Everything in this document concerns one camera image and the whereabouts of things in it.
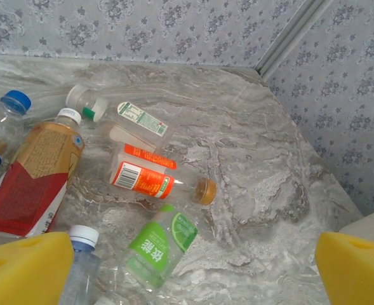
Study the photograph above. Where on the gold-red label bottle white cap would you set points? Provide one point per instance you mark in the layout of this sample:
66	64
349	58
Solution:
37	168

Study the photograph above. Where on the orange label bottle gold cap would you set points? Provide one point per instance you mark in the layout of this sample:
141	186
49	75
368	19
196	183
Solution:
142	179

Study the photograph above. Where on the clear bottle green-white label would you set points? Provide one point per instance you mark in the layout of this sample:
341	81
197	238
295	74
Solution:
142	120

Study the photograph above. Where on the green lime label bottle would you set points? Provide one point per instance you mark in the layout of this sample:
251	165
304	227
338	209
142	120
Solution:
155	251

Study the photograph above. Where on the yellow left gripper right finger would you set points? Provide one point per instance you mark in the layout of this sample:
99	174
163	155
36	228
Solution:
358	273

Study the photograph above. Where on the clear bottle blue cap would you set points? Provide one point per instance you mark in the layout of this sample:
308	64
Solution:
15	101

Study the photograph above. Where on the blue-tinted bottle white cap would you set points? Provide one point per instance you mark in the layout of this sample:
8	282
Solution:
82	273

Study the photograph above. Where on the aluminium frame post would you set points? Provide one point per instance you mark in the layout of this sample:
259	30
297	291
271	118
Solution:
288	38

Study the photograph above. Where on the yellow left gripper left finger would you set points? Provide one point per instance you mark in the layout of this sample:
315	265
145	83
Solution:
24	273

